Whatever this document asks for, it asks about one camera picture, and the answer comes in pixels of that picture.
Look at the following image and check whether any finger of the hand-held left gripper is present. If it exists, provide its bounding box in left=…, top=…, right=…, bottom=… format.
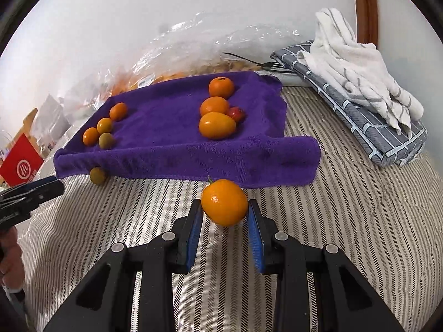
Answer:
left=0, top=176, right=65, bottom=207

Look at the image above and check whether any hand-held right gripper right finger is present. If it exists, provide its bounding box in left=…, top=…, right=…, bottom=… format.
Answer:
left=246, top=199, right=405, bottom=332

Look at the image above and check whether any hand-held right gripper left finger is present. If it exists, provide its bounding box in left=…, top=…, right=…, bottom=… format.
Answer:
left=42, top=199, right=205, bottom=332

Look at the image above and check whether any large orange citrus fruit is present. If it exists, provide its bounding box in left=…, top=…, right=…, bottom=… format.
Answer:
left=199, top=111, right=237, bottom=141
left=201, top=179, right=249, bottom=228

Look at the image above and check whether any small red fruit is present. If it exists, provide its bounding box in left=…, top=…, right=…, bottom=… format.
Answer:
left=226, top=107, right=247, bottom=123

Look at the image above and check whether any round orange citrus fruit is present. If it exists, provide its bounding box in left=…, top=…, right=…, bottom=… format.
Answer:
left=200, top=96, right=231, bottom=116
left=208, top=77, right=235, bottom=99

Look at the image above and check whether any person's left hand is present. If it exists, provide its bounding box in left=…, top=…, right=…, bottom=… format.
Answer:
left=0, top=228, right=25, bottom=291

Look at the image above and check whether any red box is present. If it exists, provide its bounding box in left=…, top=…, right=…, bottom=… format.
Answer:
left=0, top=133, right=45, bottom=187

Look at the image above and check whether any grey bag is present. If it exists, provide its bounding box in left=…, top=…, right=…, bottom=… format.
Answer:
left=36, top=93, right=70, bottom=149

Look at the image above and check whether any purple towel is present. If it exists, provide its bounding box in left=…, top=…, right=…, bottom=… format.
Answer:
left=53, top=71, right=321, bottom=188

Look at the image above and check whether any grey patterned folded cloth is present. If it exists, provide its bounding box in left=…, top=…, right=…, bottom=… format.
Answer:
left=270, top=40, right=428, bottom=167

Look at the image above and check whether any black fork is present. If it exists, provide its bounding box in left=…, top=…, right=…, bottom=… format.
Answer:
left=222, top=53, right=298, bottom=74

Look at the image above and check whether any clear plastic bag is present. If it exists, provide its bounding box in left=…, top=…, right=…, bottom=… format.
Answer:
left=64, top=12, right=302, bottom=118

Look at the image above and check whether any white striped towel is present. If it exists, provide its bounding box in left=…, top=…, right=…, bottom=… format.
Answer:
left=298, top=7, right=424, bottom=135

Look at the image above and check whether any brown wooden frame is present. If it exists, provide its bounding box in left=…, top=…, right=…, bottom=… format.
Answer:
left=351, top=0, right=378, bottom=51

